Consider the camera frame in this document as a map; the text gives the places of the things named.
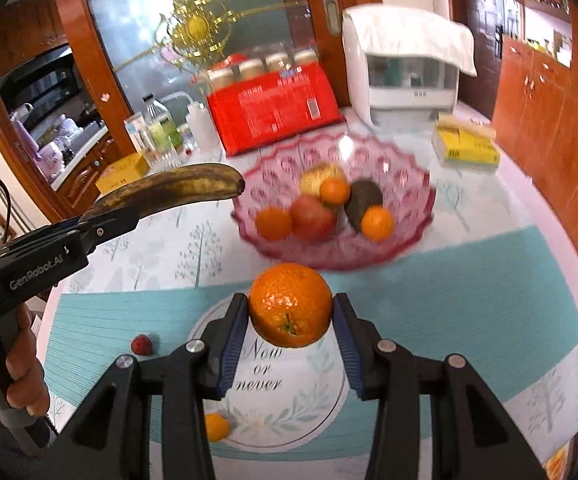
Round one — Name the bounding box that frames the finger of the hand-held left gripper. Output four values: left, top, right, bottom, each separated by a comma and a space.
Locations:
79, 205, 140, 256
0, 220, 86, 257

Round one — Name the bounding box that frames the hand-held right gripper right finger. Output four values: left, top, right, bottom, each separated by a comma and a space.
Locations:
332, 292, 542, 480

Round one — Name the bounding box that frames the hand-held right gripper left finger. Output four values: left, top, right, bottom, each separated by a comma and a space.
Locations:
56, 292, 250, 480

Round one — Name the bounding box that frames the tangerine with stem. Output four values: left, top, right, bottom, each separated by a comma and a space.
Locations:
248, 262, 333, 348

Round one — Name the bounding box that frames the overripe brown banana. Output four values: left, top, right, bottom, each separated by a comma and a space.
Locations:
82, 162, 246, 223

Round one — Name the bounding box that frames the red apple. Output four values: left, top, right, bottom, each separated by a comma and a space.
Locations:
290, 195, 337, 241

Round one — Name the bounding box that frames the dark avocado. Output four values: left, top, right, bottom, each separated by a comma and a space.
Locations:
344, 180, 384, 228

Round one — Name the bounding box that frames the yellow pear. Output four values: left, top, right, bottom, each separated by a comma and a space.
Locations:
299, 162, 346, 197

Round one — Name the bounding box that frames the pink glass bowl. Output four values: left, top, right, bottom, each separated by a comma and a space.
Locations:
230, 132, 437, 271

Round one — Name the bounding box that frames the person's left hand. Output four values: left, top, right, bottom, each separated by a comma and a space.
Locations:
0, 305, 51, 417

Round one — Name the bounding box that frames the flat yellow box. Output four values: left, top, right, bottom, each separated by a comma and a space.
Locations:
95, 154, 150, 195

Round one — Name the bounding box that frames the wooden kitchen cabinet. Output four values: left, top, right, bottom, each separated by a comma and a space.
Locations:
54, 127, 120, 206

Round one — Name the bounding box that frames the drinking glass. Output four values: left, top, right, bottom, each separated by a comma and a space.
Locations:
139, 127, 169, 168

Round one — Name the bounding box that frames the white carton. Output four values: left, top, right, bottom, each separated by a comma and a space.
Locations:
124, 112, 151, 153

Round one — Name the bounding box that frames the clear bottle with green label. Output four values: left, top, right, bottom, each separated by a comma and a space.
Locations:
142, 94, 182, 153

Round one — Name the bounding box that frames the teal striped placemat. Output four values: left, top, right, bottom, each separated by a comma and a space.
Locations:
39, 225, 578, 461

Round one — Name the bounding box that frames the white squeeze bottle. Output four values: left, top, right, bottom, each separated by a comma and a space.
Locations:
161, 92, 220, 150

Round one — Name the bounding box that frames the frosted glass door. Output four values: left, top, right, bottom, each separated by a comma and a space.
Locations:
76, 0, 320, 126

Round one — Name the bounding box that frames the tree print tablecloth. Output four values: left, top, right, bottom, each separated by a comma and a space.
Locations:
34, 102, 578, 480

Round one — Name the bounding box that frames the red plastic package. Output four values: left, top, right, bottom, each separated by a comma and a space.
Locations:
205, 65, 346, 157

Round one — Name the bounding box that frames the clear pack of jars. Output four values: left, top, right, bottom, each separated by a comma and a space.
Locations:
191, 47, 320, 93

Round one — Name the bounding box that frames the gold door ornament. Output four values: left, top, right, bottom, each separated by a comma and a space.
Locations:
114, 0, 315, 71

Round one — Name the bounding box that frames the yellow tissue box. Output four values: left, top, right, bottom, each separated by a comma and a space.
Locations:
431, 114, 500, 167

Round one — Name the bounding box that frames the white countertop appliance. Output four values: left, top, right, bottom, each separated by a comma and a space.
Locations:
341, 5, 462, 126

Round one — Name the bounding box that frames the wooden sideboard cabinet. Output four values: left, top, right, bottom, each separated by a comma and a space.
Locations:
491, 35, 578, 253

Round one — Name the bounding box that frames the white towel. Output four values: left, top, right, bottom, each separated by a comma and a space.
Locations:
344, 5, 477, 77

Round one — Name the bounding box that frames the dark entrance door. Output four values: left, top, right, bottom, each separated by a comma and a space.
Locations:
461, 0, 506, 116

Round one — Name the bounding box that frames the wooden display shelf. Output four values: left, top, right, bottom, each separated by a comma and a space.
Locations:
501, 0, 574, 68

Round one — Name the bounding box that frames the silver door handle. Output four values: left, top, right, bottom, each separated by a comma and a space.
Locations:
320, 0, 340, 31

